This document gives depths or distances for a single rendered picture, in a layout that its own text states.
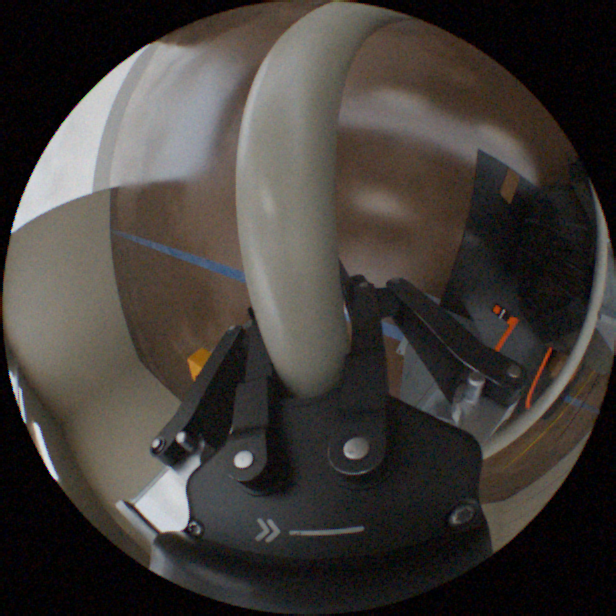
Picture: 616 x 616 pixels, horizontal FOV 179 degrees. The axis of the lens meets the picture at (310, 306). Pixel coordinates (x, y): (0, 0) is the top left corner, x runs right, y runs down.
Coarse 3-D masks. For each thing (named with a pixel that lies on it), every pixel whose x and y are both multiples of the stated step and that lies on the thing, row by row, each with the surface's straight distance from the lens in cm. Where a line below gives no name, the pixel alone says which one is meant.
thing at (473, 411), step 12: (480, 372) 7; (468, 384) 7; (480, 384) 7; (456, 396) 7; (468, 396) 7; (480, 396) 7; (456, 408) 7; (468, 408) 7; (480, 408) 7; (492, 408) 7; (504, 408) 7; (456, 420) 8; (468, 420) 7; (480, 420) 7; (492, 420) 7; (504, 420) 8; (480, 432) 7; (492, 432) 7; (480, 444) 6
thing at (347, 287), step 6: (342, 264) 17; (342, 270) 16; (342, 276) 15; (348, 276) 14; (342, 282) 14; (348, 282) 13; (342, 288) 13; (348, 288) 13; (342, 294) 15; (348, 294) 13; (348, 300) 14; (348, 306) 14; (348, 312) 14
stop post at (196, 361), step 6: (246, 324) 94; (198, 354) 79; (204, 354) 78; (210, 354) 78; (192, 360) 77; (198, 360) 77; (204, 360) 76; (192, 366) 78; (198, 366) 75; (192, 372) 82; (198, 372) 78
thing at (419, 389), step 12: (468, 324) 151; (480, 336) 145; (408, 348) 154; (408, 360) 141; (420, 360) 116; (408, 372) 130; (420, 372) 108; (408, 384) 120; (420, 384) 102; (432, 384) 88; (408, 396) 112; (420, 396) 96; (432, 396) 85; (444, 396) 85; (420, 408) 90
